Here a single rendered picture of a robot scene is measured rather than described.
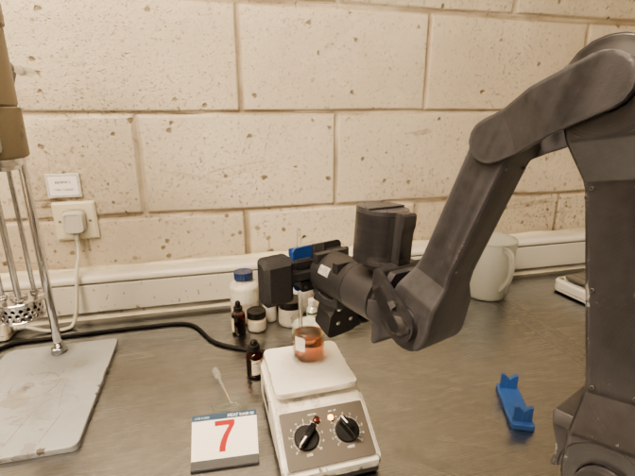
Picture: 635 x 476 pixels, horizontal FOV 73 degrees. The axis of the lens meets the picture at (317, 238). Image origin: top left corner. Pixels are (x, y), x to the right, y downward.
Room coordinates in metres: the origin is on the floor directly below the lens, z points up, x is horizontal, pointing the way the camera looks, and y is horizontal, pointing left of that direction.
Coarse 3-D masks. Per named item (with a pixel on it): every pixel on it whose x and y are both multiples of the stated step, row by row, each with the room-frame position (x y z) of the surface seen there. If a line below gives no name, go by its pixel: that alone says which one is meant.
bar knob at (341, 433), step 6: (342, 420) 0.47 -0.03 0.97; (348, 420) 0.47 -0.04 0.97; (354, 420) 0.48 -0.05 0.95; (336, 426) 0.47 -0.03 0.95; (342, 426) 0.47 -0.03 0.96; (348, 426) 0.46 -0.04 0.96; (354, 426) 0.47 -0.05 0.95; (336, 432) 0.46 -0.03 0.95; (342, 432) 0.46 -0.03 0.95; (348, 432) 0.46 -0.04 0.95; (354, 432) 0.45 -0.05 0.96; (342, 438) 0.46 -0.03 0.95; (348, 438) 0.46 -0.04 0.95; (354, 438) 0.46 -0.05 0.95
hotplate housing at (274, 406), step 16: (272, 400) 0.51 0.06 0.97; (288, 400) 0.50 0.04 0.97; (304, 400) 0.50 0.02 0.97; (320, 400) 0.50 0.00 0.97; (336, 400) 0.50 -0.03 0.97; (352, 400) 0.51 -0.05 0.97; (272, 416) 0.49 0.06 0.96; (368, 416) 0.49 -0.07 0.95; (272, 432) 0.49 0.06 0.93; (336, 464) 0.43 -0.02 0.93; (352, 464) 0.44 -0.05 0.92; (368, 464) 0.44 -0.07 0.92
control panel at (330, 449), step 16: (288, 416) 0.48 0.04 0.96; (304, 416) 0.48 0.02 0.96; (320, 416) 0.48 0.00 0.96; (336, 416) 0.48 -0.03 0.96; (352, 416) 0.49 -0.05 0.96; (288, 432) 0.46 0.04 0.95; (320, 432) 0.46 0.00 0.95; (368, 432) 0.47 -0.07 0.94; (288, 448) 0.44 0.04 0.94; (320, 448) 0.45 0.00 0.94; (336, 448) 0.45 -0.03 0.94; (352, 448) 0.45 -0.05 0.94; (368, 448) 0.45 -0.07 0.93; (288, 464) 0.43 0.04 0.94; (304, 464) 0.43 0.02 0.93; (320, 464) 0.43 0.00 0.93
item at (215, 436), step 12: (216, 420) 0.50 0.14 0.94; (228, 420) 0.50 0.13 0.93; (240, 420) 0.51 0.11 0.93; (252, 420) 0.51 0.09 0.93; (204, 432) 0.49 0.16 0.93; (216, 432) 0.49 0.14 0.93; (228, 432) 0.49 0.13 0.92; (240, 432) 0.49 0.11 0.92; (252, 432) 0.50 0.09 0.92; (204, 444) 0.48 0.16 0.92; (216, 444) 0.48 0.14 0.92; (228, 444) 0.48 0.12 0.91; (240, 444) 0.48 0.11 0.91; (252, 444) 0.48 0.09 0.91
